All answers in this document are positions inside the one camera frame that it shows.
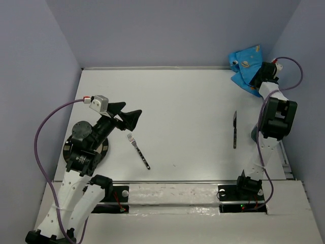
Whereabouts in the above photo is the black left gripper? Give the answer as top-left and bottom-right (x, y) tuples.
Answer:
(91, 101), (142, 149)

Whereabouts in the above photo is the steel fork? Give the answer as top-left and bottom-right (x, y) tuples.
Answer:
(127, 133), (151, 170)

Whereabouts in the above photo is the blue space-print cloth placemat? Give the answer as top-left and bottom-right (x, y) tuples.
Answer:
(228, 45), (263, 97)

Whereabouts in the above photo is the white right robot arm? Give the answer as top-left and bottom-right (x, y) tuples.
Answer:
(234, 59), (298, 199)

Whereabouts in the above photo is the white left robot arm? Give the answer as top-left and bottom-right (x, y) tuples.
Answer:
(25, 96), (142, 243)

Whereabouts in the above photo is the black rimmed dinner plate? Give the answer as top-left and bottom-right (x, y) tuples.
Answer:
(62, 135), (109, 163)

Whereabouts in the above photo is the steel knife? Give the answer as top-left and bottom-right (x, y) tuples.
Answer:
(233, 110), (237, 149)

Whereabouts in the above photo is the teal mug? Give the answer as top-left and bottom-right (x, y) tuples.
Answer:
(251, 124), (259, 143)

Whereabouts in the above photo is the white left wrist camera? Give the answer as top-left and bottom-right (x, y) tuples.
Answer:
(89, 95), (109, 113)

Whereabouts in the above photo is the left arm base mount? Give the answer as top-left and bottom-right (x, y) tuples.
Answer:
(91, 185), (129, 214)

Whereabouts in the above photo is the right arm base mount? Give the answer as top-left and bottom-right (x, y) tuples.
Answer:
(216, 185), (267, 214)

